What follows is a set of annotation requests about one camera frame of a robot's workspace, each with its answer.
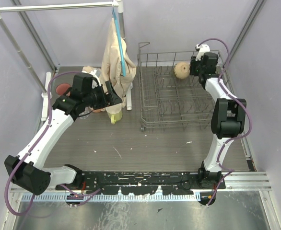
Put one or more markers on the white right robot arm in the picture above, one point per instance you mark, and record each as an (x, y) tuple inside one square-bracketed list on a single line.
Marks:
[(228, 118)]

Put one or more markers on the yellow-green mug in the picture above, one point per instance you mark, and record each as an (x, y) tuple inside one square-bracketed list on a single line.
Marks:
[(115, 113)]

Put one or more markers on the peach pink mug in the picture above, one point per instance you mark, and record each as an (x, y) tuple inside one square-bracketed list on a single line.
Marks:
[(98, 110)]

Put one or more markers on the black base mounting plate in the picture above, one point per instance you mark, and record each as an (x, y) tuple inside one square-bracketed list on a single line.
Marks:
[(142, 183)]

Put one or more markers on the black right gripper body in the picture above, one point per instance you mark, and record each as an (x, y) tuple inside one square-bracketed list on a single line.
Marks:
[(196, 67)]

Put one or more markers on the slotted cable duct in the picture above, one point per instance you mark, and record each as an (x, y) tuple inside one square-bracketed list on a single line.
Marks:
[(159, 197)]

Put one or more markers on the clear glass cup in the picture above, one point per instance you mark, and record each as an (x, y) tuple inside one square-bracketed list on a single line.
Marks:
[(85, 113)]

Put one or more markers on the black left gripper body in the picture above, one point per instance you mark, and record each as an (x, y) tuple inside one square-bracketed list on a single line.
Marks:
[(104, 96)]

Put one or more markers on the grey wire dish rack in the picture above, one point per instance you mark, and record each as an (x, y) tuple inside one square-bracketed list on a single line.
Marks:
[(167, 101)]

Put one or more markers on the blue clothes hanger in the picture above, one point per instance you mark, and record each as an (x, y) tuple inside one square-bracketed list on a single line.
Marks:
[(117, 27)]

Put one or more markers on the beige round mug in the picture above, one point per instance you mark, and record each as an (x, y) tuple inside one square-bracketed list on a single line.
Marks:
[(181, 70)]

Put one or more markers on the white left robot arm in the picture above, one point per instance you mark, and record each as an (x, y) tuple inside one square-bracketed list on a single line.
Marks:
[(26, 170)]

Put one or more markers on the beige cloth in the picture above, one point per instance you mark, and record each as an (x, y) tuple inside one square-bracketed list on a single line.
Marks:
[(111, 68)]

